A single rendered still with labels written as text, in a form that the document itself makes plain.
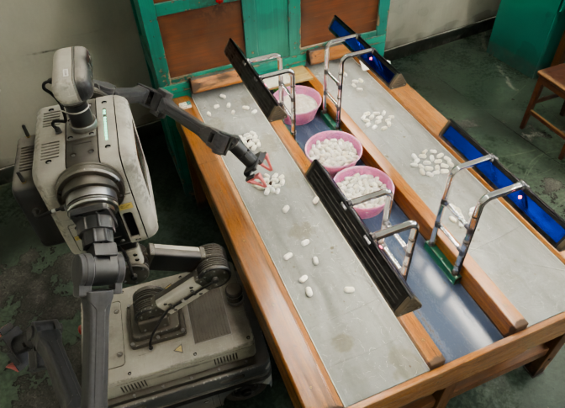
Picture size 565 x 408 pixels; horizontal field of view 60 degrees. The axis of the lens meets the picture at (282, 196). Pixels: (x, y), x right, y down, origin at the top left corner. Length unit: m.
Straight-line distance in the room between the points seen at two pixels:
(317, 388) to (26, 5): 2.56
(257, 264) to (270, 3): 1.41
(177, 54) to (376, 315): 1.63
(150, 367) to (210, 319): 0.29
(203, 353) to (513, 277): 1.19
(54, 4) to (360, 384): 2.60
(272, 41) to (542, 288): 1.77
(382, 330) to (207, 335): 0.71
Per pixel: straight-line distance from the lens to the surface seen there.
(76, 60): 1.32
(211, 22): 2.62
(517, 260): 2.04
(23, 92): 3.46
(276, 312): 1.72
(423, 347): 1.70
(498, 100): 4.23
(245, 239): 1.92
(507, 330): 1.87
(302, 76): 2.78
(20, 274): 3.18
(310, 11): 2.80
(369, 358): 1.68
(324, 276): 1.83
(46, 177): 1.32
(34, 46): 3.34
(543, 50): 4.49
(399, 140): 2.42
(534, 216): 1.73
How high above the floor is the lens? 2.23
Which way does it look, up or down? 45 degrees down
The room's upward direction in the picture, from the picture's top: 3 degrees counter-clockwise
